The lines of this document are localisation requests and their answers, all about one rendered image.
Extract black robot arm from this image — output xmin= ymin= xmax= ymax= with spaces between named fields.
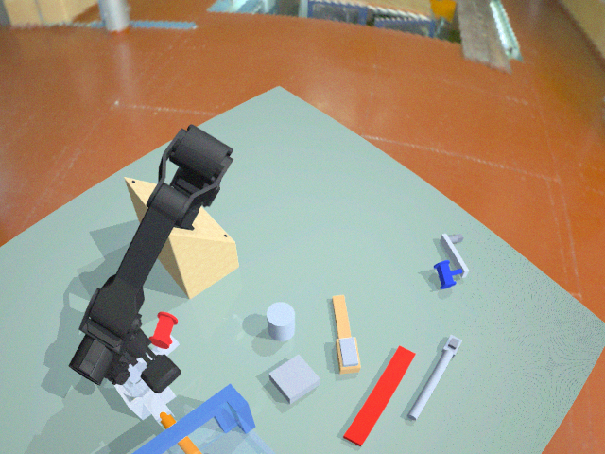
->
xmin=69 ymin=125 xmax=233 ymax=386

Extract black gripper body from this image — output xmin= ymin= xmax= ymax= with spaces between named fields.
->
xmin=125 ymin=328 xmax=181 ymax=393

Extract pale blue cylinder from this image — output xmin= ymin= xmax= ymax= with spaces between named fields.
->
xmin=267 ymin=303 xmax=295 ymax=341

